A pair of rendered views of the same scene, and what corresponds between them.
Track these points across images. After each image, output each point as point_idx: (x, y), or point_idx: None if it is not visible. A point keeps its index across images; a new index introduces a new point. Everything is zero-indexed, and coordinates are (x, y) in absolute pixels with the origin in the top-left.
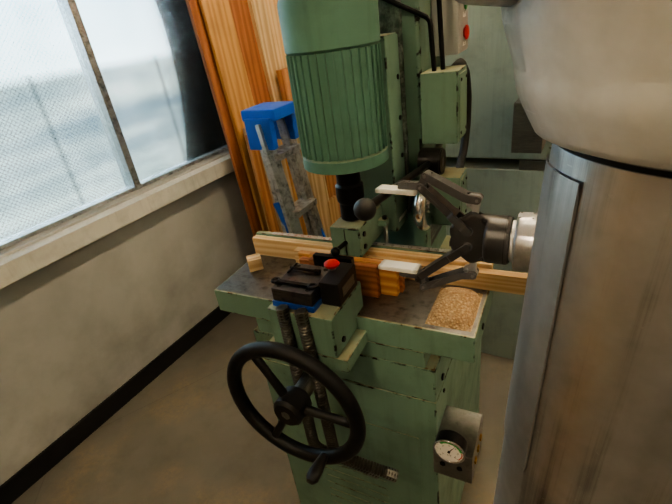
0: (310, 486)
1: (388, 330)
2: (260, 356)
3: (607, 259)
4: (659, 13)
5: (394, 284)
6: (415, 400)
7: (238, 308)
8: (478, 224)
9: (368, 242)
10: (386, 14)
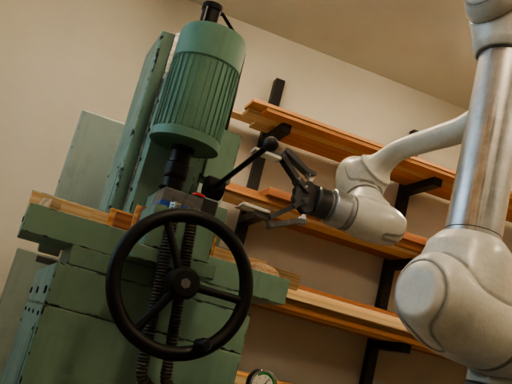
0: None
1: (224, 269)
2: (184, 217)
3: (507, 60)
4: None
5: (212, 248)
6: (223, 352)
7: (54, 229)
8: (313, 188)
9: None
10: None
